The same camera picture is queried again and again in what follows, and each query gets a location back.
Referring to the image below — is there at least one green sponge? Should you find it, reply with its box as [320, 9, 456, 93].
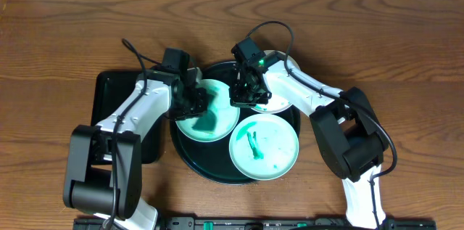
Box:
[191, 94, 218, 133]

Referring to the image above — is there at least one white plate with green smear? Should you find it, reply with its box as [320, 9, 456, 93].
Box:
[252, 50, 300, 114]

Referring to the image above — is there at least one mint green plate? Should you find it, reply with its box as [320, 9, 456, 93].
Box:
[175, 79, 240, 142]
[229, 114, 299, 181]

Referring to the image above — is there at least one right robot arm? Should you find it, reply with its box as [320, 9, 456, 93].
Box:
[231, 52, 395, 229]

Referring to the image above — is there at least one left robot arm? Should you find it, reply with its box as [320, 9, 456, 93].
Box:
[62, 67, 207, 229]

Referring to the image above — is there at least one rectangular black tray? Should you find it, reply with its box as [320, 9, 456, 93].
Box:
[91, 70, 162, 164]

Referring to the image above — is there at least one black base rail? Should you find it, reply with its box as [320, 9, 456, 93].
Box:
[72, 215, 438, 230]

